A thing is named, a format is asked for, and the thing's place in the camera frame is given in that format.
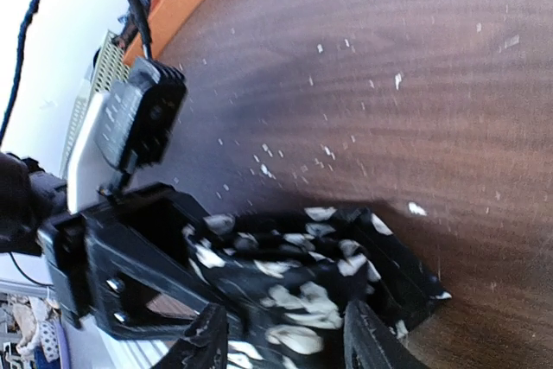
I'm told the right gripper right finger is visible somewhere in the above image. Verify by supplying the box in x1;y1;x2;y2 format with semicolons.
343;300;426;369

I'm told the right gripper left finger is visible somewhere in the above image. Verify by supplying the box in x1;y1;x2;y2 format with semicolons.
152;303;229;369

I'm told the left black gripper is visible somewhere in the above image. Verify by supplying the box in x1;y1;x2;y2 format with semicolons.
38;183;246;340

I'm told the black white floral tie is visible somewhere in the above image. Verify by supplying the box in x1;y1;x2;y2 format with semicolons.
195;207;450;368

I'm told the pale green perforated basket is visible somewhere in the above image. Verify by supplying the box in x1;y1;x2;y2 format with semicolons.
60;30;130;179

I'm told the front aluminium rail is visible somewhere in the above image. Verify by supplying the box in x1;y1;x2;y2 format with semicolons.
99;331;169;369

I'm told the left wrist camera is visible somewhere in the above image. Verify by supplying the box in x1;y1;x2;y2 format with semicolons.
67;56;188;214

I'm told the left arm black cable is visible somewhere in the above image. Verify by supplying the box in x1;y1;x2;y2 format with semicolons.
0;0;155;145

